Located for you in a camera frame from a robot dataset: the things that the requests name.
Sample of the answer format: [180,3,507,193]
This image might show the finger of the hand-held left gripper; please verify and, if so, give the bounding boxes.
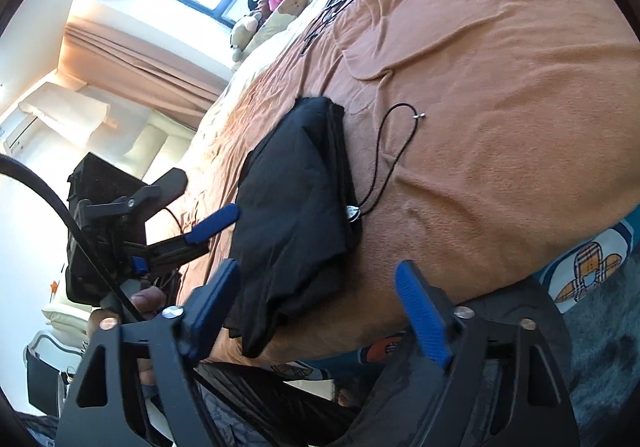
[131,205,241,279]
[81,168,189,229]

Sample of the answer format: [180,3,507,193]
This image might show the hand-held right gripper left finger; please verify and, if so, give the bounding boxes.
[56,258,242,447]

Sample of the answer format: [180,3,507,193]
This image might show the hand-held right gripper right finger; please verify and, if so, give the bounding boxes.
[394,260,581,447]

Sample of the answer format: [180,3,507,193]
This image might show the black pants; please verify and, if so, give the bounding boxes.
[222,96,427,359]

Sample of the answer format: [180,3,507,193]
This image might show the person's left hand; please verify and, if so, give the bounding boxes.
[130,287,171,321]

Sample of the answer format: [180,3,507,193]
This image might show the cream padded headboard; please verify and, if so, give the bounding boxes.
[115,109,201,182]

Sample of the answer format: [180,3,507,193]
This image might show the white air conditioner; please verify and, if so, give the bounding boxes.
[0,82,110,152]

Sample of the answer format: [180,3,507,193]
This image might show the pink curtain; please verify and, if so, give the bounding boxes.
[62,19,228,130]

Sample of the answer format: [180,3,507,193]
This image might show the cream bed sheet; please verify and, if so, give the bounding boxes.
[200,0,381,138]

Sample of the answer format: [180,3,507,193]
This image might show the blue printed bed sheet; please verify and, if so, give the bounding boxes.
[270,219,638,380]

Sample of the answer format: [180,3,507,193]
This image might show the beige plush bear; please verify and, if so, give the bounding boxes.
[230,9,263,62]

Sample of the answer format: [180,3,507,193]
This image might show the grey shaggy rug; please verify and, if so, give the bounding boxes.
[565,267,640,428]

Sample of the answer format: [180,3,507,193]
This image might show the orange blanket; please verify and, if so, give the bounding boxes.
[177,0,640,368]

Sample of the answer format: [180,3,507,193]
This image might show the bear print pillow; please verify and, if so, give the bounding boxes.
[260,0,331,44]

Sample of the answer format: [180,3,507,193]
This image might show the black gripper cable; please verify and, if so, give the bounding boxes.
[0,154,281,447]

